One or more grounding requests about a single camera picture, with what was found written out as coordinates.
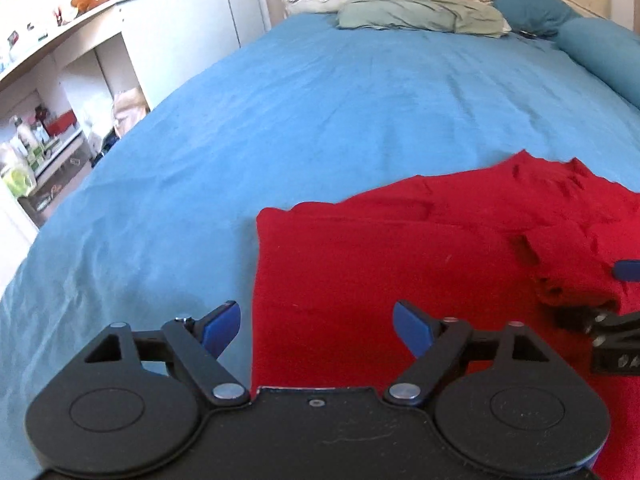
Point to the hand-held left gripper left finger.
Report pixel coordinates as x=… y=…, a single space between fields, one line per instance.
x=223 y=329

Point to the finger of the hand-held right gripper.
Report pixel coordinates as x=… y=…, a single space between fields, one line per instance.
x=607 y=325
x=629 y=270

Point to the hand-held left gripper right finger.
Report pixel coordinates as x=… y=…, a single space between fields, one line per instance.
x=412 y=329

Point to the red knit sweater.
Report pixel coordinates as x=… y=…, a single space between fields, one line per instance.
x=400 y=250

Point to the blue bed sheet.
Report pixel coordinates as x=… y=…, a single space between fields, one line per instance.
x=280 y=125

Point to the light blue bolster pillow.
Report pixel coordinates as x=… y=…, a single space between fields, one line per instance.
x=602 y=52

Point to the white plastic bag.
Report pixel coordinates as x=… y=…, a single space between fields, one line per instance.
x=129 y=110

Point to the green packet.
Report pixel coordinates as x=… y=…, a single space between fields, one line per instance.
x=17 y=180

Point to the red box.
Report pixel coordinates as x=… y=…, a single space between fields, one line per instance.
x=61 y=123

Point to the white bottle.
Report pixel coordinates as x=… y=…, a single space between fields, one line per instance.
x=24 y=135

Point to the teal pillow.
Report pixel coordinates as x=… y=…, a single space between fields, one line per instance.
x=527 y=2

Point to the white shelf unit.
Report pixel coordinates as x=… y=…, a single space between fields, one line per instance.
x=65 y=85

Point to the sage green pillow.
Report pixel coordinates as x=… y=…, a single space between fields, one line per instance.
x=420 y=14

